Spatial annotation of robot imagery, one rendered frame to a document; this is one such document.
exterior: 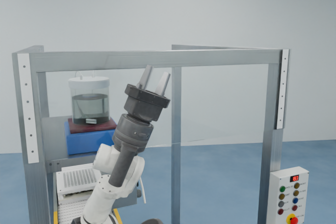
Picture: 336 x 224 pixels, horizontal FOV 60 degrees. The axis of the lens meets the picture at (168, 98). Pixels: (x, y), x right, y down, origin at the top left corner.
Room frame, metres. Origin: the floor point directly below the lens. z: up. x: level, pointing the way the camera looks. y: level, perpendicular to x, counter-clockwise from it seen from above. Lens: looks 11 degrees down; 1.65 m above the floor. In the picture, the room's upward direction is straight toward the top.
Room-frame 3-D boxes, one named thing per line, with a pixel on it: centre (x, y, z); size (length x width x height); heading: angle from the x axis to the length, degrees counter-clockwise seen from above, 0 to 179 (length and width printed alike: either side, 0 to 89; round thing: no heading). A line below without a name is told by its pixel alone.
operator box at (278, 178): (1.21, -0.54, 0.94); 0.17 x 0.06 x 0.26; 112
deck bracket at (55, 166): (0.93, 0.39, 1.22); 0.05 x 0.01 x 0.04; 112
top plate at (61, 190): (1.54, 0.50, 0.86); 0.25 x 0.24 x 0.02; 112
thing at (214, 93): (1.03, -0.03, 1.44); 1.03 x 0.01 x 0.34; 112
